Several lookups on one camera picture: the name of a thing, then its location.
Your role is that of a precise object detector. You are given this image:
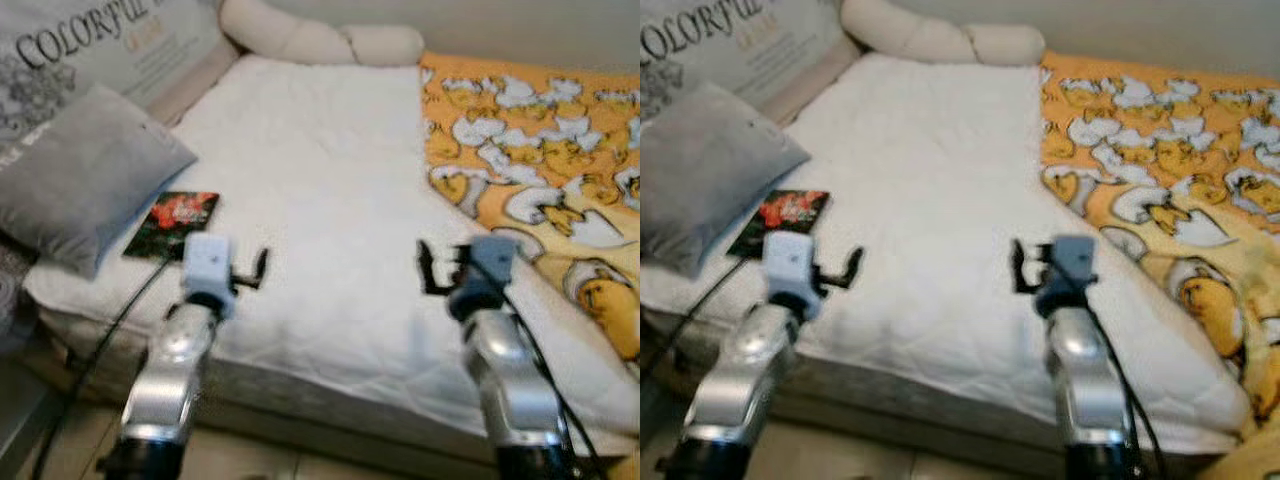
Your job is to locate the dark book with red flower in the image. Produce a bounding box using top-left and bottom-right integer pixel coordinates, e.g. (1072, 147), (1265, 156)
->
(727, 190), (831, 261)
(121, 190), (221, 264)

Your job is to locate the grey plush pillow with lettering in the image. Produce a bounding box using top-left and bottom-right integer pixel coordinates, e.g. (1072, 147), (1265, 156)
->
(0, 83), (198, 279)
(640, 82), (811, 279)

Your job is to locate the white quilted mattress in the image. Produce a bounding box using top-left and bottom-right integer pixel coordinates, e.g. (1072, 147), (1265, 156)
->
(22, 52), (641, 471)
(640, 52), (1256, 461)

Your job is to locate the yellow cartoon print blanket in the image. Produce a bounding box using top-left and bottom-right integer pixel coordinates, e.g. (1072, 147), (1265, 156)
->
(418, 52), (641, 480)
(1040, 52), (1280, 480)

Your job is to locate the beige long bolster pillow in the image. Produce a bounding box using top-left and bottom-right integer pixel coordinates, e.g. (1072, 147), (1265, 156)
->
(840, 0), (1047, 68)
(219, 0), (426, 68)

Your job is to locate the grey printed headboard cushion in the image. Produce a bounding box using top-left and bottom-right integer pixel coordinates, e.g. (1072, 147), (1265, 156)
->
(640, 0), (846, 121)
(0, 0), (226, 351)

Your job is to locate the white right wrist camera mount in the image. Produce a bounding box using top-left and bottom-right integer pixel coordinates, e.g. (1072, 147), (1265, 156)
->
(1045, 235), (1099, 301)
(462, 234), (519, 301)

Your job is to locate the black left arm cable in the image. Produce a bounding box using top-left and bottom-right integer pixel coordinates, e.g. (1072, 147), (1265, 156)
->
(30, 255), (186, 480)
(640, 258), (771, 381)

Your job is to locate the beige bed frame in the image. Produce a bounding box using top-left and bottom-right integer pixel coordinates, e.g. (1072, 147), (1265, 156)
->
(770, 35), (863, 126)
(145, 38), (243, 126)

